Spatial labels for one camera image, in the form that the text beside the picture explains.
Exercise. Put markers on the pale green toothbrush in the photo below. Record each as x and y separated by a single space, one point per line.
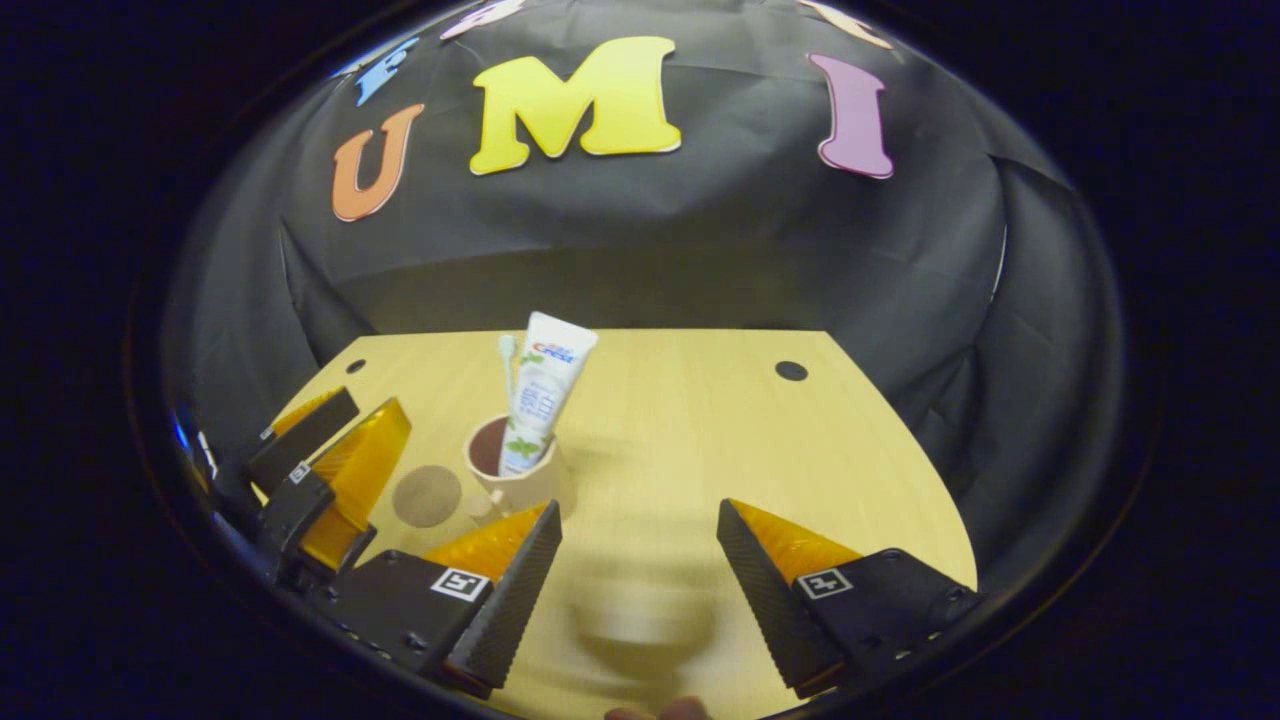
507 360

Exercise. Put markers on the wooden desktop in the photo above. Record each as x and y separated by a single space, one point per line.
700 450

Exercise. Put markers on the beige cup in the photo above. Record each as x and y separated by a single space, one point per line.
530 490

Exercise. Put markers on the white toothpaste tube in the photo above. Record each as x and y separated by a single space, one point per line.
545 390

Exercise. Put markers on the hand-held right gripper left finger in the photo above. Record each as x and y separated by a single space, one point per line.
500 600

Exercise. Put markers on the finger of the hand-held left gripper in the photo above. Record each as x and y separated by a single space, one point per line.
365 470
300 435

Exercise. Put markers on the round brown coaster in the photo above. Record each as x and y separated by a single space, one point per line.
427 497

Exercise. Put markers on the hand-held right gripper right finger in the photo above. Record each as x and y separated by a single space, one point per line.
770 600

